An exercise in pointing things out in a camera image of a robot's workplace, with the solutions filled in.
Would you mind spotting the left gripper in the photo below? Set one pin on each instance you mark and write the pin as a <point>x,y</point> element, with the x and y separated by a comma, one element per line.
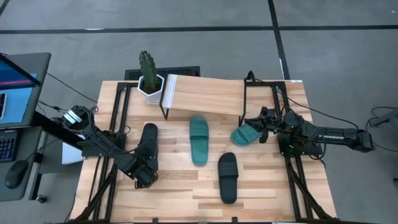
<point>141,171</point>

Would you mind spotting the green slide sandal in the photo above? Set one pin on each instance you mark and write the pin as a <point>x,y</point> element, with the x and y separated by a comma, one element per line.
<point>199,146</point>
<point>242,137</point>

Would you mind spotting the green cactus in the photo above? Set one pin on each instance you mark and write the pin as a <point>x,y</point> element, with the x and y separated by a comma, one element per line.
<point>148,70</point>

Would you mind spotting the black slide sandal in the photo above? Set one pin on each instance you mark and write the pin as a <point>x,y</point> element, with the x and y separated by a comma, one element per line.
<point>148,133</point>
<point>228,186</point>

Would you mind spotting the grey metal stand foot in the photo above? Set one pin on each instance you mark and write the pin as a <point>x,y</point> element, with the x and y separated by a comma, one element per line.
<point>388,118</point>

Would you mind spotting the white hexagonal plant pot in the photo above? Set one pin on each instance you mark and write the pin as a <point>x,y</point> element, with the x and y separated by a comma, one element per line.
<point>154,98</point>

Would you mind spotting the dark grey desk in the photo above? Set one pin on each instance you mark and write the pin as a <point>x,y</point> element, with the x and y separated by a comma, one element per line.
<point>9,194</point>

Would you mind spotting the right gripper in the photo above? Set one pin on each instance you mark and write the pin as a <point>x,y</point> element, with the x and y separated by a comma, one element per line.
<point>275,123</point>

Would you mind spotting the black computer mouse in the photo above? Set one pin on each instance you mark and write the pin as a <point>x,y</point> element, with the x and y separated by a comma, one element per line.
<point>16,174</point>

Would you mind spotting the grey computer monitor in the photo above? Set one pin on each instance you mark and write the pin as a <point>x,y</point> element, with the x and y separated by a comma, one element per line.
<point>18,102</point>

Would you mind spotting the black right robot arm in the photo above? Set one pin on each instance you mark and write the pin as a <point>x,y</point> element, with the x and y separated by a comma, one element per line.
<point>329,135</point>

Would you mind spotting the black floor grille mat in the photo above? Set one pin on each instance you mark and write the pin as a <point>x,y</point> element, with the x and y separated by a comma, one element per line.
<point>174,71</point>

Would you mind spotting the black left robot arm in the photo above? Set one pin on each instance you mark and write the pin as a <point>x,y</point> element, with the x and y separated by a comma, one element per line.
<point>109,149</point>

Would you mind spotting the black caster wheel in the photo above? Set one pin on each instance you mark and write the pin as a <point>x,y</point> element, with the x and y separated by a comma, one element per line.
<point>41,199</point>

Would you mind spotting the white box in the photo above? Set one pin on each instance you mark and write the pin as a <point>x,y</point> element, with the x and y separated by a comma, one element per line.
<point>70,155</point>

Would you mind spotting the black keyboard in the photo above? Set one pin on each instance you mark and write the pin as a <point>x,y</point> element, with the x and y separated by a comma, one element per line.
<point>7,146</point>

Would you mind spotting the wooden shelf with black legs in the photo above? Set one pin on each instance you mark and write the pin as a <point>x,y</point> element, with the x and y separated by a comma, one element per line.
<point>205,93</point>

